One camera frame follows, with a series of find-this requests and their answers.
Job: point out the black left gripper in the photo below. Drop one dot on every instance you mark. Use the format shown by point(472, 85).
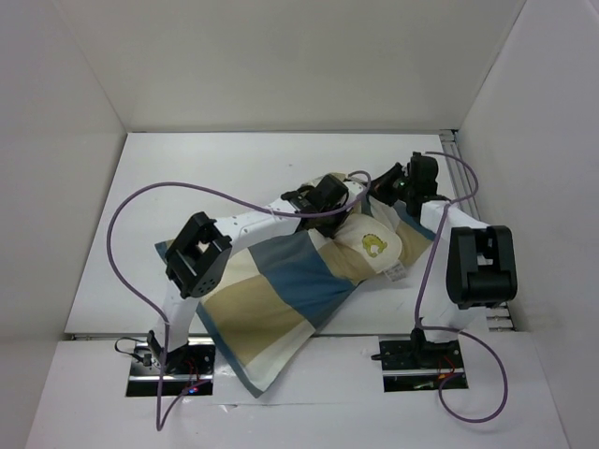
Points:
point(342, 217)

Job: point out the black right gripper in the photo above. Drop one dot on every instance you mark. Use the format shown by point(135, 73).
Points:
point(383, 182)

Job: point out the cream yellow-edged pillow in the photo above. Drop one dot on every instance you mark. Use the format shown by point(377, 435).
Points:
point(369, 247)

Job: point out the blue beige striped pillowcase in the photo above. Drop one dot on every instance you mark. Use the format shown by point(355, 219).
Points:
point(276, 294)

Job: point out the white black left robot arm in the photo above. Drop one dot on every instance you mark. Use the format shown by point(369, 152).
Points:
point(196, 259)

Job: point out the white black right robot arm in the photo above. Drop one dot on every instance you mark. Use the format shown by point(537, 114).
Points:
point(480, 263)

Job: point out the white pillow care label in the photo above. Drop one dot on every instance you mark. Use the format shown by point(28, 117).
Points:
point(396, 273)

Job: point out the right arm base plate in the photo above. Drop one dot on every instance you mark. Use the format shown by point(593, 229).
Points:
point(415, 364)

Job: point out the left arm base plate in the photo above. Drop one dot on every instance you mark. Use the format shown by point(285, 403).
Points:
point(193, 374)

